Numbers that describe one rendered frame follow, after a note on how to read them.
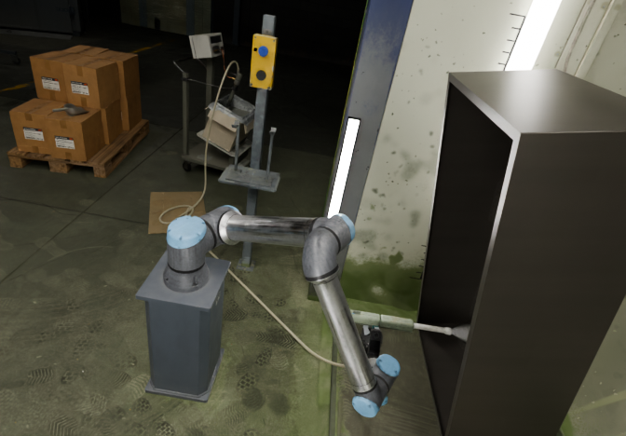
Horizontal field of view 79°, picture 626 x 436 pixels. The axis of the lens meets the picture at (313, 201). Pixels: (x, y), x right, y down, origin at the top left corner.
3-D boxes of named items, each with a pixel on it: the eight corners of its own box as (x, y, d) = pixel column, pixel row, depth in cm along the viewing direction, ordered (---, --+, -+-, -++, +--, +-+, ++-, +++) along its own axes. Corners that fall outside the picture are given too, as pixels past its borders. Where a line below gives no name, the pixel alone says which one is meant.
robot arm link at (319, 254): (312, 240, 114) (381, 425, 126) (333, 224, 124) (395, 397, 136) (284, 244, 122) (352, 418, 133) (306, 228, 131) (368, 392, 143)
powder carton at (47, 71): (63, 88, 380) (57, 49, 362) (92, 92, 381) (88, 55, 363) (37, 97, 347) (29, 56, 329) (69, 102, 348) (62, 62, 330)
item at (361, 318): (338, 347, 181) (347, 313, 169) (338, 338, 185) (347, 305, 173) (439, 362, 181) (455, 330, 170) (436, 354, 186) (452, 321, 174)
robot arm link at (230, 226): (187, 217, 165) (333, 224, 122) (217, 203, 179) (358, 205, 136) (197, 249, 170) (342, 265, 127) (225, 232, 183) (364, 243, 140)
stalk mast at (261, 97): (251, 263, 276) (277, 16, 195) (249, 268, 271) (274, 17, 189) (242, 261, 276) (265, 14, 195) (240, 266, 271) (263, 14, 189)
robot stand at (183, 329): (143, 392, 183) (134, 295, 151) (170, 341, 209) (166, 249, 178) (207, 403, 183) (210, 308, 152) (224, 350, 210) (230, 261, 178)
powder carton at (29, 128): (42, 135, 363) (34, 98, 346) (74, 139, 367) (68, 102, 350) (18, 151, 331) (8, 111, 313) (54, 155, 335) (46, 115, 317)
